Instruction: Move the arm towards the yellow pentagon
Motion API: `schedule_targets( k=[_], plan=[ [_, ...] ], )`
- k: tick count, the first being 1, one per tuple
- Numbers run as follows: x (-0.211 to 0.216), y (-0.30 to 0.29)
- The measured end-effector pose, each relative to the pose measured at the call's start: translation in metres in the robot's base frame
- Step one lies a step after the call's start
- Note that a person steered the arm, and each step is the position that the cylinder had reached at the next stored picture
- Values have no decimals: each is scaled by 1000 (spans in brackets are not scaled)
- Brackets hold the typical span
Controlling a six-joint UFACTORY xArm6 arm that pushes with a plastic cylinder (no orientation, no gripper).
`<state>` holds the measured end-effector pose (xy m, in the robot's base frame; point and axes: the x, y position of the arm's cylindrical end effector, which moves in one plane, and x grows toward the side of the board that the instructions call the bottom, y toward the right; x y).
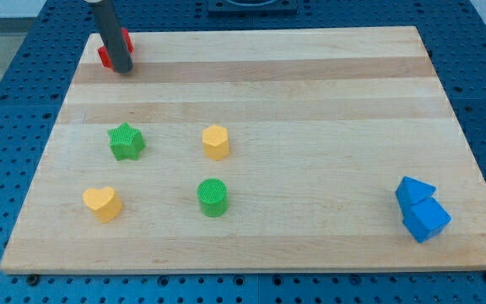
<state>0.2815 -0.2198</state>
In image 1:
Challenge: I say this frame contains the yellow heart block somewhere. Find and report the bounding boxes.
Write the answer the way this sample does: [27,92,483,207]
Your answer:
[82,187,123,223]

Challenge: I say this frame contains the blue cube block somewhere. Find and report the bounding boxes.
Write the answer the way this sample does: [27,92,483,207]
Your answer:
[402,198,451,243]

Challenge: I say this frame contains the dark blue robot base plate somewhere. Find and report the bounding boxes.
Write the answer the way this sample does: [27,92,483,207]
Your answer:
[207,0,298,14]

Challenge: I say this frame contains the green cylinder block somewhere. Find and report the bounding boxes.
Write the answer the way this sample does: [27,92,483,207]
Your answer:
[197,178,229,217]

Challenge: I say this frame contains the yellow pentagon block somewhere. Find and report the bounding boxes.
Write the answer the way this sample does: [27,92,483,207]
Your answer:
[202,125,230,160]

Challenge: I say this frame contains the green star block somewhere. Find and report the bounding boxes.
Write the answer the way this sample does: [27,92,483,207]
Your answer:
[107,122,145,161]

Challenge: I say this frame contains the red block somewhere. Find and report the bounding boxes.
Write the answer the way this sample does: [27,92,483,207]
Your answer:
[97,27,134,69]

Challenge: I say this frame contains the wooden board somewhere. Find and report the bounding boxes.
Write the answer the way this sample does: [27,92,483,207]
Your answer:
[0,26,486,274]

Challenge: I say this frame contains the blue triangle block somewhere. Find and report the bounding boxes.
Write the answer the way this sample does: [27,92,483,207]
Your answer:
[395,176,436,215]

